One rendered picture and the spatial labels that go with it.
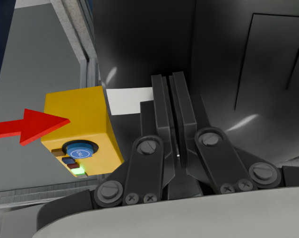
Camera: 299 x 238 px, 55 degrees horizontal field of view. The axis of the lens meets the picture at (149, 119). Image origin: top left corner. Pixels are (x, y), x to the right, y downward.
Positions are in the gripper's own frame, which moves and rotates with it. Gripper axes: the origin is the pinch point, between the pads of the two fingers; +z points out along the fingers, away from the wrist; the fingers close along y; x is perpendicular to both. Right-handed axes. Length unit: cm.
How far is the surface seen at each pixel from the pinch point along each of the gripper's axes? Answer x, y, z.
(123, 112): -0.7, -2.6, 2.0
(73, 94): -16.6, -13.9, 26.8
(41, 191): -63, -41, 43
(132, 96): 0.3, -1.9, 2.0
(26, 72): -48, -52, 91
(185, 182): -8.4, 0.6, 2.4
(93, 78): -20.3, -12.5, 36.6
